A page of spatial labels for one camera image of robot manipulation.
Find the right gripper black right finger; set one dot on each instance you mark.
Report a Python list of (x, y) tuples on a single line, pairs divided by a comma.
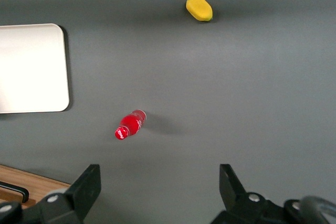
[(236, 203)]

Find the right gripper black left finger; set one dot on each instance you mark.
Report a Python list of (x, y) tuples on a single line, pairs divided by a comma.
[(81, 197)]

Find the beige rectangular tray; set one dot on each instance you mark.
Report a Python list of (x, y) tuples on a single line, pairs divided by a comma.
[(31, 69)]

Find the wooden drawer cabinet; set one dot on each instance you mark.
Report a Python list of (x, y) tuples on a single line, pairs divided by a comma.
[(39, 178)]

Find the wooden drawer front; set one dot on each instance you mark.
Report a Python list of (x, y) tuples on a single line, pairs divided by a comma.
[(15, 179)]

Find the small red soda bottle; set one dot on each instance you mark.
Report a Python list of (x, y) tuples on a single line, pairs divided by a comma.
[(131, 124)]

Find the yellow lemon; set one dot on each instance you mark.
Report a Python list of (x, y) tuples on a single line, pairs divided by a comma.
[(199, 7)]

